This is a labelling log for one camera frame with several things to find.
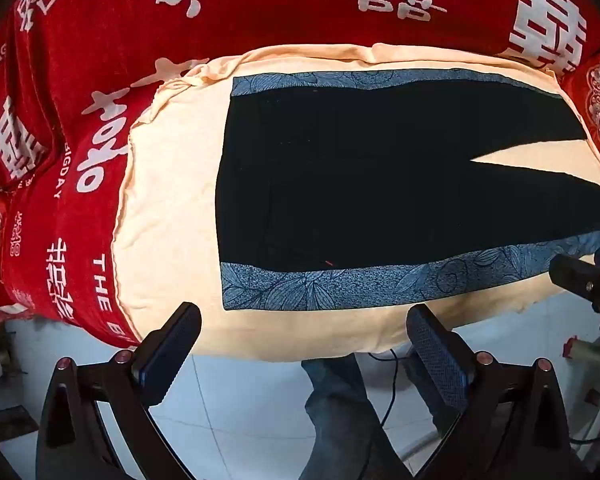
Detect person's leg in blue jeans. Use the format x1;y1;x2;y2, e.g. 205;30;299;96
300;354;411;480

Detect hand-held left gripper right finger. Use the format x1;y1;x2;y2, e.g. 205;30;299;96
406;303;588;480

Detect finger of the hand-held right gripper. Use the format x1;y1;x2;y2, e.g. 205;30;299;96
549;254;600;302

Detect red printed blanket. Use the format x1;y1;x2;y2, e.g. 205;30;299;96
0;0;600;348

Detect peach cloth sheet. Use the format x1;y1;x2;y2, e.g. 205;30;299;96
115;44;600;362

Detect black cable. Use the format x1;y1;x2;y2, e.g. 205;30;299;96
369;349;401;428

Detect black pants with blue trim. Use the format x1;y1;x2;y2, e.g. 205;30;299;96
216;69;600;310

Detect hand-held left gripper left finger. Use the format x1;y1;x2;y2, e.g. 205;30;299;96
35;301;203;480

